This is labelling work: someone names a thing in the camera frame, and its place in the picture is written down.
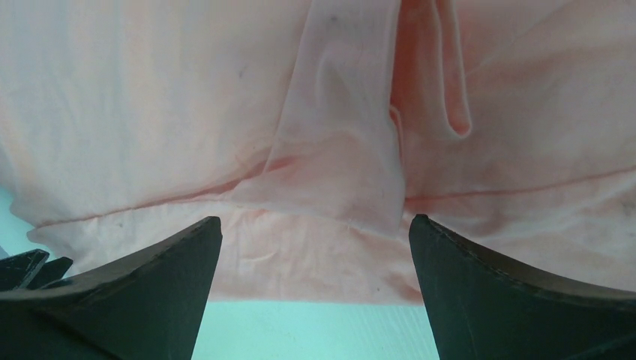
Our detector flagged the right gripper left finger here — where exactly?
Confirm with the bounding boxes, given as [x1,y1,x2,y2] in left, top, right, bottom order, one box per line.
[1,217,223,359]

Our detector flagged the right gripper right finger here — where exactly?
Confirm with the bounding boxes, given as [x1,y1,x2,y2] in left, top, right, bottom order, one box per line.
[409,214,635,359]

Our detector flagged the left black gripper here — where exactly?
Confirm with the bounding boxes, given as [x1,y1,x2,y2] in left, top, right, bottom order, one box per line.
[1,249,74,292]

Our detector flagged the salmon pink t shirt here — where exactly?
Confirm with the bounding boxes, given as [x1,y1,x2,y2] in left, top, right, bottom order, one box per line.
[1,1,635,304]

